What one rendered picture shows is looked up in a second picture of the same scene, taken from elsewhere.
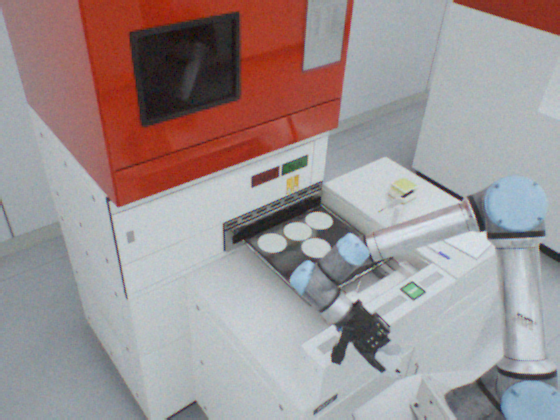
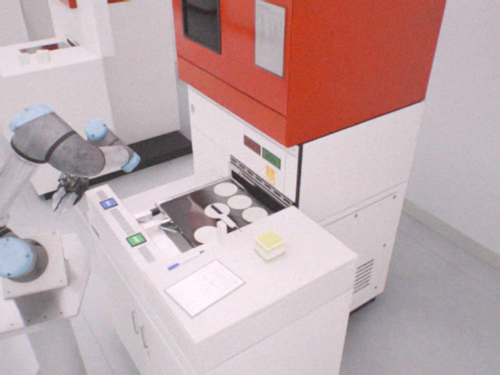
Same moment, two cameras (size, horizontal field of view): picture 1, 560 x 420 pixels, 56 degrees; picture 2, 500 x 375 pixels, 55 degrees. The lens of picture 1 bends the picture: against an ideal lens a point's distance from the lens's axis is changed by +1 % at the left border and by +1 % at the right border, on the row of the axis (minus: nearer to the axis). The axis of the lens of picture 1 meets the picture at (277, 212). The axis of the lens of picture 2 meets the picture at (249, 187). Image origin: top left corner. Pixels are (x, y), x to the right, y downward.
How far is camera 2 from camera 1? 2.30 m
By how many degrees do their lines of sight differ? 73
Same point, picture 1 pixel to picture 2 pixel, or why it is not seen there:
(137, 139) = (183, 42)
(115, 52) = not seen: outside the picture
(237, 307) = (178, 188)
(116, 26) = not seen: outside the picture
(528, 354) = not seen: outside the picture
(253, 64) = (226, 33)
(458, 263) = (161, 275)
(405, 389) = (80, 259)
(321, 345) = (103, 192)
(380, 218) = (235, 234)
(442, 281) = (142, 260)
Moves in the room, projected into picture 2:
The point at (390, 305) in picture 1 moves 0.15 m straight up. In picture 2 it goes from (126, 226) to (120, 193)
